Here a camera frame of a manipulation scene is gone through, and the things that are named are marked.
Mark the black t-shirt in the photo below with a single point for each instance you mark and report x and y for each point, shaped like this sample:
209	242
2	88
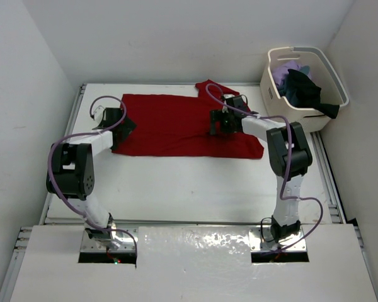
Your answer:
301	92

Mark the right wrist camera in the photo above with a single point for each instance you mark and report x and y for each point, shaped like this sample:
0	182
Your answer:
227	96

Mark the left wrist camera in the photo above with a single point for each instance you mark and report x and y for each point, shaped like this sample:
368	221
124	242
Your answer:
98	113

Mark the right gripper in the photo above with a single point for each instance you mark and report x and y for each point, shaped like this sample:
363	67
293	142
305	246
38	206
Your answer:
218	115

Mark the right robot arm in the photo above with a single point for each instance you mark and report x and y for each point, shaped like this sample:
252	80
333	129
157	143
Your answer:
288	153

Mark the purple t-shirt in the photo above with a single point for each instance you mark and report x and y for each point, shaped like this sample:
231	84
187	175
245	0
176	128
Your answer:
280	73

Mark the red t-shirt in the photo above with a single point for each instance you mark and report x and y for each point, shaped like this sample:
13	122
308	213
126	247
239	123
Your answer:
178	126

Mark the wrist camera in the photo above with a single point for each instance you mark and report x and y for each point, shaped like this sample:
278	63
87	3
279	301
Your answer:
227	96
98	113

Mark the cream laundry basket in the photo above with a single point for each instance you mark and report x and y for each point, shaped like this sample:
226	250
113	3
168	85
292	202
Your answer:
323	75

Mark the blue-grey t-shirt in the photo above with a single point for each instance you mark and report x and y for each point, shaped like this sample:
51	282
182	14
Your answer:
306	70

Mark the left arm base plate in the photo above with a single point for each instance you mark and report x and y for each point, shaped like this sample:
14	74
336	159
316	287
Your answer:
94	241

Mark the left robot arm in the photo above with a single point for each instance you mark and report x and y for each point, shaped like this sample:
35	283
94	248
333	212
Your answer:
71	174

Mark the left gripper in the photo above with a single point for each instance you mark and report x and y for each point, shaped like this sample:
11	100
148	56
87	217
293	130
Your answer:
127	127

